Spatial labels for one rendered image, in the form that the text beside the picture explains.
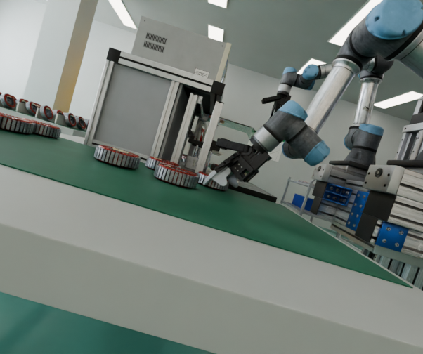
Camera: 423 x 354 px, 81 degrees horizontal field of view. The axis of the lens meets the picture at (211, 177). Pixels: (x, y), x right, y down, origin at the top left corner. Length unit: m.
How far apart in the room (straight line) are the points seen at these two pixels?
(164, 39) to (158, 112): 0.34
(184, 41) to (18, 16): 7.74
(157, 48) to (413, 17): 0.85
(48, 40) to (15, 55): 3.37
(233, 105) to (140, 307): 6.51
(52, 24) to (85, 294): 5.13
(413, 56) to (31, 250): 0.93
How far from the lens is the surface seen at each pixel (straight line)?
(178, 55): 1.16
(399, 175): 0.99
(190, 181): 0.60
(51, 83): 4.99
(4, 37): 8.79
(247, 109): 6.67
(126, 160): 0.65
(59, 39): 5.13
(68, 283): 0.22
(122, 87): 1.03
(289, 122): 0.75
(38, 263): 0.22
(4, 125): 0.83
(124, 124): 1.01
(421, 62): 0.95
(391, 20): 0.89
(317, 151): 0.77
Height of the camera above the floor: 0.83
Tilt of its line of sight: 4 degrees down
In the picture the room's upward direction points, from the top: 17 degrees clockwise
